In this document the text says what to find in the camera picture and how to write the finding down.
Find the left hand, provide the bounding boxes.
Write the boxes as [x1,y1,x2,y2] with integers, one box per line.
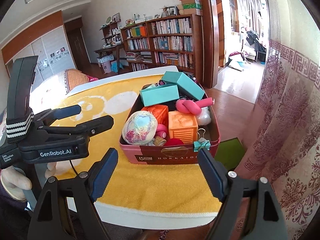
[1,161,72,202]

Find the green floor mat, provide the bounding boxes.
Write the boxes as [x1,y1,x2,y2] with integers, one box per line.
[214,138,246,171]

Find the red tin storage box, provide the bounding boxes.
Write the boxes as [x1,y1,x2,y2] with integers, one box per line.
[119,72,220,165]

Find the large orange rubber cube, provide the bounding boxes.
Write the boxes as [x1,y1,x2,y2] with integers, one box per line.
[142,105,169,127]

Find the white plastic bag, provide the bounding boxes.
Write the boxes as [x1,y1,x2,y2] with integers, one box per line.
[196,107,212,126]

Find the stacked gift boxes on shelf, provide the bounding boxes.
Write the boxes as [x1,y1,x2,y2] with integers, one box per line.
[177,0,203,16]

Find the pink knotted foam tube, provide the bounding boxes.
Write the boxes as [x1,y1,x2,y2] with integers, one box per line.
[176,98,214,115]

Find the yellow duck pattern towel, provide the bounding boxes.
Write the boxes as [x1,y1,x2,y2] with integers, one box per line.
[54,75,221,216]

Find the patterned purple curtain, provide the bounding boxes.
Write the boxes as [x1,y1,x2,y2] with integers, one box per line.
[235,0,319,239]

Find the dark wooden desk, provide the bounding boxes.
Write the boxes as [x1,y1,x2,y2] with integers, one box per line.
[94,43,124,74]

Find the orange plaid pillow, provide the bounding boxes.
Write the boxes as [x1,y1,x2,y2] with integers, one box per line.
[64,69,89,93]

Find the cream pink sock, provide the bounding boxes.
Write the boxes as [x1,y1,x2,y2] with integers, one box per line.
[121,111,158,145]

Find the brown wooden door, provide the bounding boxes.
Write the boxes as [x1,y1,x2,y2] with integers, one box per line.
[201,0,225,88]

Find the white wardrobe doors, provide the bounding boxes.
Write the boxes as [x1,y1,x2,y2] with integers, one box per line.
[6,26,76,89]

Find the teal box lid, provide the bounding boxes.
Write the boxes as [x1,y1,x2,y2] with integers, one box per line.
[162,71,204,100]

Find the red pompom ball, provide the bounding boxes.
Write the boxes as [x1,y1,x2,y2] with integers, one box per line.
[164,138,184,147]

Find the small orange rubber cube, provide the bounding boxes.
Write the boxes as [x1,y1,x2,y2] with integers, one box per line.
[168,111,198,144]

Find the teal gift box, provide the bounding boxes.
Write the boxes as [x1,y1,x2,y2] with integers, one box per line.
[140,84,180,107]

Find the teal binder clip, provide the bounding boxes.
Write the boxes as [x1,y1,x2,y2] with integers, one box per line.
[193,128,211,152]

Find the wooden bookshelf with books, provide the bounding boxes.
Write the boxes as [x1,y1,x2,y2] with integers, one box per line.
[121,14,203,83]

